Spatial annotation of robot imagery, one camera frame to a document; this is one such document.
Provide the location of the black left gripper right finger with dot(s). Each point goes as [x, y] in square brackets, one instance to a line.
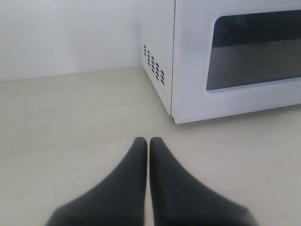
[179, 199]

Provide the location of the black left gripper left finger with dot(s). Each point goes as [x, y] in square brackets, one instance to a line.
[118, 200]

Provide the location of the white microwave door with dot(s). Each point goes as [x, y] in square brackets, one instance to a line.
[235, 56]

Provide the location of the white microwave oven body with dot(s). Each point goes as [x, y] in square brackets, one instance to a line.
[157, 45]

